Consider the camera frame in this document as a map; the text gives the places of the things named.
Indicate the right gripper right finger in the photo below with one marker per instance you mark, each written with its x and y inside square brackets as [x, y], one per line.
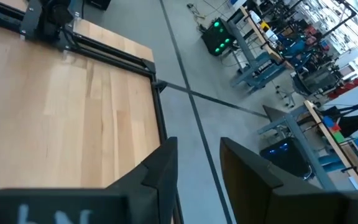
[291, 208]

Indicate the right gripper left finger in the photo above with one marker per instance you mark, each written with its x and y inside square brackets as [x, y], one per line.
[73, 208]

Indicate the black background robot arm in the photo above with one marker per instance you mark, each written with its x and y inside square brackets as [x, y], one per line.
[350, 124]

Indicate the black computer with blue lights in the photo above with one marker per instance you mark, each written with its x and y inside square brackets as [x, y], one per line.
[278, 158]

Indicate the wood-topped metal desk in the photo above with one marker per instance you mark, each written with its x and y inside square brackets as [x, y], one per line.
[303, 149]

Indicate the black office chair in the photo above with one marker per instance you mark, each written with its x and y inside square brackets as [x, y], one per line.
[319, 81]

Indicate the red chair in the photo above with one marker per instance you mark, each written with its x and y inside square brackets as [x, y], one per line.
[346, 88]

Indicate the grey-blue metal desk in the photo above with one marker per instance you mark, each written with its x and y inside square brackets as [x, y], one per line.
[253, 67]

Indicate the black computer with green lights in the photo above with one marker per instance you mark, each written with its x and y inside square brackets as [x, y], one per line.
[213, 40]

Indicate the dark computer tower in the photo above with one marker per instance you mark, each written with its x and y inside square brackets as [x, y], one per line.
[98, 3]

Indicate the black aluminium table frame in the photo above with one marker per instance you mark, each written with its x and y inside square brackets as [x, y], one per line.
[113, 57]

